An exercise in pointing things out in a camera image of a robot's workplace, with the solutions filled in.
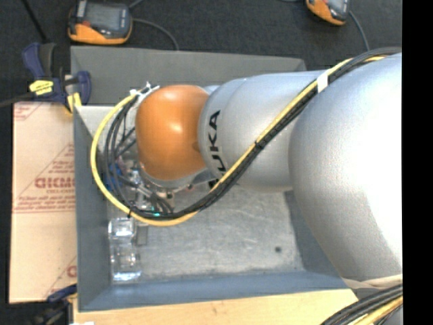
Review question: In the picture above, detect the grey metal bin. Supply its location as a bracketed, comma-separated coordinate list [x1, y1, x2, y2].
[70, 45, 359, 313]

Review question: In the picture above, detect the clear glass thing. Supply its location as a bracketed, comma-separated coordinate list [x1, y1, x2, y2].
[107, 217, 143, 282]

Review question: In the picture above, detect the brown cardboard board red print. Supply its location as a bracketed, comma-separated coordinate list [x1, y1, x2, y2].
[8, 100, 79, 305]

